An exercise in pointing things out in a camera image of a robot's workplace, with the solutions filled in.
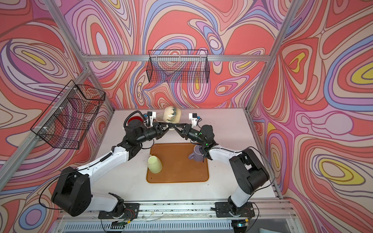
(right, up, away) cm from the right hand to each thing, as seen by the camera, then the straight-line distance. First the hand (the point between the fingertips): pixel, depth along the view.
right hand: (172, 129), depth 76 cm
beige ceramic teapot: (0, +8, -2) cm, 8 cm away
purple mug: (+14, -16, +10) cm, 24 cm away
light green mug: (-10, -20, +4) cm, 22 cm away
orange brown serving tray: (+2, -24, +13) cm, 27 cm away
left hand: (+1, +1, -3) cm, 3 cm away
